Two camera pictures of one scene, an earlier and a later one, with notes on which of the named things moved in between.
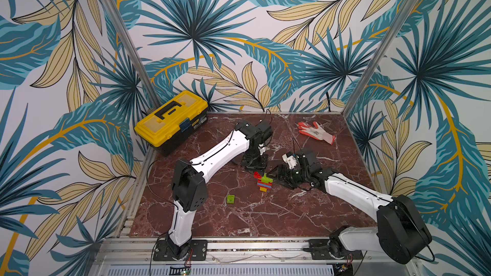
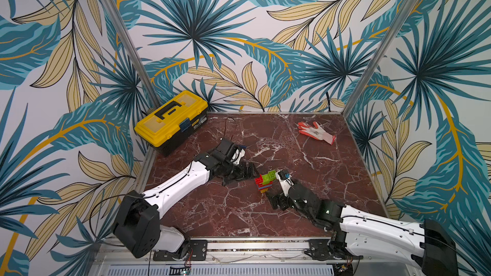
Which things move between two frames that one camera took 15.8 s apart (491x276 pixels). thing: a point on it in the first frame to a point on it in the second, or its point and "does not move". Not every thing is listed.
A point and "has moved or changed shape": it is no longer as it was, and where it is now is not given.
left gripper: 260,168 to 242,174
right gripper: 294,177 to 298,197
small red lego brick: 256,175 has moved or changed shape
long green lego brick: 265,179 does not move
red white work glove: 316,131 does not move
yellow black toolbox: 183,114 does not move
